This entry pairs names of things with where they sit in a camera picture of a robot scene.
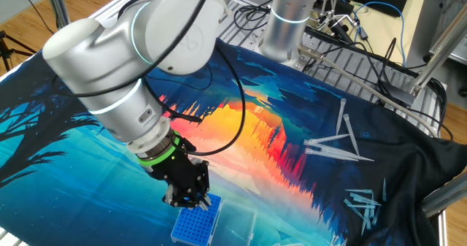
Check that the aluminium frame beam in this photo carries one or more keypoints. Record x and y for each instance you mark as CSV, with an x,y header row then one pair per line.
x,y
445,198

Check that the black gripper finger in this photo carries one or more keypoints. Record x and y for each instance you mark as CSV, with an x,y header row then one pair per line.
x,y
171,196
202,198

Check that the aluminium frame post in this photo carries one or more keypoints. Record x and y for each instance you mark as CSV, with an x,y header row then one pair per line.
x,y
438,49
58,3

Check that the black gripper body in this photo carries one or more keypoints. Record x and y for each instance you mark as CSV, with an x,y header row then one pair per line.
x,y
180,169

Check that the printed sunset forest cloth mat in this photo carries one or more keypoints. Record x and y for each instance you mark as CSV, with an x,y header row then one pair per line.
x,y
91,187

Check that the black power adapter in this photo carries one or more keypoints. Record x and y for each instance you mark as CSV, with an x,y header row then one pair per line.
x,y
397,92

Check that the blue pipette tip holder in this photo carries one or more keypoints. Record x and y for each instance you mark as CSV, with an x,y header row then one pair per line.
x,y
197,222

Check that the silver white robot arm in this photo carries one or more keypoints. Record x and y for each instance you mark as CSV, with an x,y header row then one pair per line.
x,y
109,67

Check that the beige desk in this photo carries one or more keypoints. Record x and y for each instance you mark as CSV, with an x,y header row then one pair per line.
x,y
383,30

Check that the clear lid of blue holder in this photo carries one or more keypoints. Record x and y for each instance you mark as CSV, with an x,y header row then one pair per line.
x,y
233,226

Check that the large clear pipette tip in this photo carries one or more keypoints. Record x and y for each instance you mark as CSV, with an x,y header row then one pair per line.
x,y
351,134
340,116
332,154
346,153
326,139

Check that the blue-tinted medium pipette tip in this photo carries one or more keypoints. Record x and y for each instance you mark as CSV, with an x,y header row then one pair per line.
x,y
365,222
384,189
361,206
359,191
366,199
377,215
372,204
354,209

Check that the black tripod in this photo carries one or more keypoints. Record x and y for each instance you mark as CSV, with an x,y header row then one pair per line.
x,y
11,50

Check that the small clear pipette tip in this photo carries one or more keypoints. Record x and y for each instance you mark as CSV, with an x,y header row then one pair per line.
x,y
343,242
333,240

